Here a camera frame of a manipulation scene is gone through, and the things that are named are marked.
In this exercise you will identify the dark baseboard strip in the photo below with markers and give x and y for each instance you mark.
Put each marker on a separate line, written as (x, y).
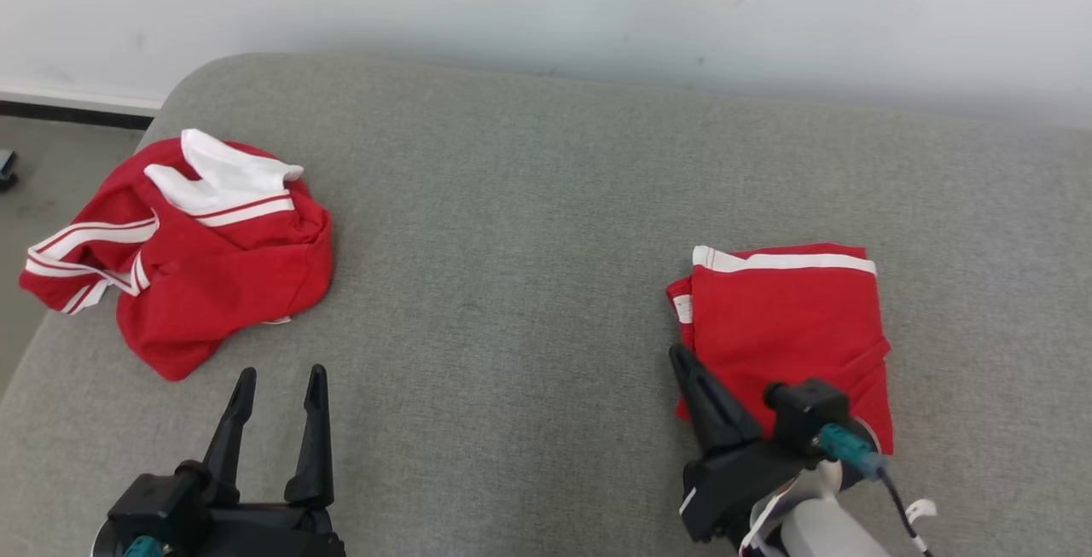
(68, 113)

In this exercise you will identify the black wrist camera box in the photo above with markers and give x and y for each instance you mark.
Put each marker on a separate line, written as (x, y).
(806, 412)
(158, 506)

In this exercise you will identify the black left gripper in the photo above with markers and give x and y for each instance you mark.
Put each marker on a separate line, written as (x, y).
(273, 531)

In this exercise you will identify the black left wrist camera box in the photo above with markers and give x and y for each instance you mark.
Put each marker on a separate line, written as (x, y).
(158, 506)

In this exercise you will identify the small dark grey object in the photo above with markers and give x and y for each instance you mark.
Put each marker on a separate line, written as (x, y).
(7, 171)

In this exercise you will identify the red shorts with white stripe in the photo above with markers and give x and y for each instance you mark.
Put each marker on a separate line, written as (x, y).
(785, 327)

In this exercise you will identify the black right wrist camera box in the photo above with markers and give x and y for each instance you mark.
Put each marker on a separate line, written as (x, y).
(806, 412)

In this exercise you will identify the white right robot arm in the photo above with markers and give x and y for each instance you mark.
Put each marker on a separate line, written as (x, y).
(819, 531)

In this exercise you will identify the red jersey with white trim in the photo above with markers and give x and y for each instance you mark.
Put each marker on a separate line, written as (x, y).
(222, 284)

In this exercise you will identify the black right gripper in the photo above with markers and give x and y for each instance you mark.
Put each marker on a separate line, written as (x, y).
(725, 489)

